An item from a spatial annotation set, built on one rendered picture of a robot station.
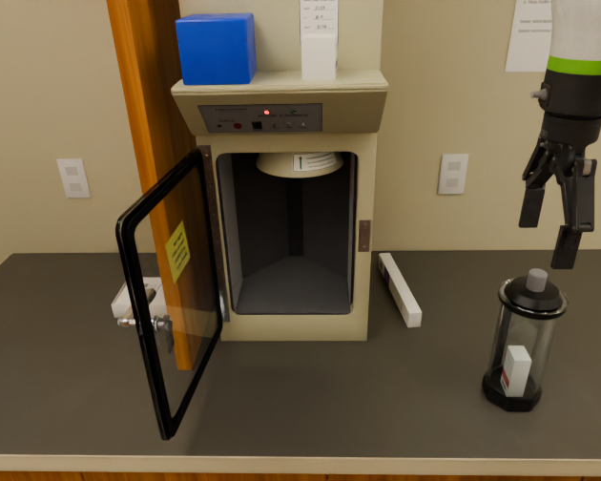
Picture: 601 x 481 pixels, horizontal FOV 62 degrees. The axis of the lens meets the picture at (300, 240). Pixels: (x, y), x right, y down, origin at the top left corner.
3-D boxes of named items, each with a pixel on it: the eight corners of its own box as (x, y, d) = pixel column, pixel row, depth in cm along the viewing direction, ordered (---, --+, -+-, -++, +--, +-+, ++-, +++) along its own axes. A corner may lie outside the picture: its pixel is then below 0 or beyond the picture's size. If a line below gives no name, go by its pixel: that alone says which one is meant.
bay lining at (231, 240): (245, 255, 129) (234, 117, 112) (347, 254, 128) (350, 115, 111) (232, 313, 108) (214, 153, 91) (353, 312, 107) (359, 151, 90)
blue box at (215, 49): (196, 73, 83) (190, 13, 79) (257, 72, 83) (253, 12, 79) (182, 86, 75) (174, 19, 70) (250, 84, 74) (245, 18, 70)
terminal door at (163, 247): (222, 327, 107) (200, 145, 88) (167, 447, 81) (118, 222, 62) (218, 327, 107) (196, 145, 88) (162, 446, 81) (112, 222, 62)
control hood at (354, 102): (193, 132, 89) (186, 73, 84) (378, 129, 88) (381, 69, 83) (177, 153, 79) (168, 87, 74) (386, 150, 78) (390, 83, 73)
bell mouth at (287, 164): (259, 148, 110) (259, 123, 107) (341, 147, 109) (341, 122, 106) (251, 178, 94) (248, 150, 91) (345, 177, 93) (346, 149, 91)
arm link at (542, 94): (645, 73, 64) (608, 62, 72) (550, 75, 64) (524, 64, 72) (631, 121, 67) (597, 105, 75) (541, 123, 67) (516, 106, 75)
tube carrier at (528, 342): (474, 367, 100) (490, 277, 90) (529, 367, 100) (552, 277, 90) (490, 409, 91) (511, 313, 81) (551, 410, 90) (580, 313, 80)
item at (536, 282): (495, 289, 90) (501, 258, 87) (547, 289, 90) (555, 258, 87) (512, 322, 82) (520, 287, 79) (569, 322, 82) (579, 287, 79)
